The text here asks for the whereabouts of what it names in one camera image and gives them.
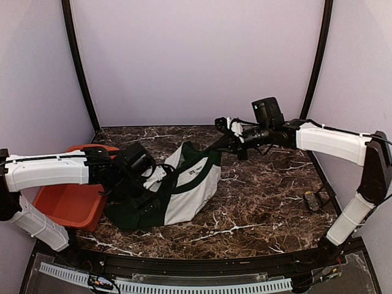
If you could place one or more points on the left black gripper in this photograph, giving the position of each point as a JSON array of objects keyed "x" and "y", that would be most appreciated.
[{"x": 138, "y": 202}]

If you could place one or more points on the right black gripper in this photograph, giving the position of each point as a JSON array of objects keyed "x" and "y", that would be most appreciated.
[{"x": 225, "y": 143}]

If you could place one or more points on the white green Charlie Brown shirt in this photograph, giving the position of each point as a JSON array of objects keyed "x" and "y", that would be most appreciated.
[{"x": 182, "y": 194}]

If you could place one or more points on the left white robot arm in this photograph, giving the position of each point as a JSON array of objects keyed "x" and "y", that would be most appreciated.
[{"x": 87, "y": 166}]

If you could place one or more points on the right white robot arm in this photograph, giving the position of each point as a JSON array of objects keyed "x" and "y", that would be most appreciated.
[{"x": 359, "y": 163}]

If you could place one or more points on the dark brooch on table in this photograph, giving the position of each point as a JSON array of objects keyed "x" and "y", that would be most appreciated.
[{"x": 311, "y": 201}]

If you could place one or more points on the red plastic bin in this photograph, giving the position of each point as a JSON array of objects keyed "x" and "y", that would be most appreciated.
[{"x": 72, "y": 205}]

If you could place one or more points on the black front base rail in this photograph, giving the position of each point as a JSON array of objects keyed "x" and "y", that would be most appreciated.
[{"x": 297, "y": 265}]

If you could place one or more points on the white slotted cable duct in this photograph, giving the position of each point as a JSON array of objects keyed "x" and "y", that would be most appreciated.
[{"x": 150, "y": 284}]

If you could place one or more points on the left black frame post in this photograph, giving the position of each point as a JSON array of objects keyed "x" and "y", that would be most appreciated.
[{"x": 77, "y": 63}]

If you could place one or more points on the black frame post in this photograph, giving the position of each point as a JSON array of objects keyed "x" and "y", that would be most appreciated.
[
  {"x": 77, "y": 63},
  {"x": 319, "y": 54}
]

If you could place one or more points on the right black frame post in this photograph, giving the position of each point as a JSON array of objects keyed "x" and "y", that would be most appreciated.
[{"x": 319, "y": 54}]

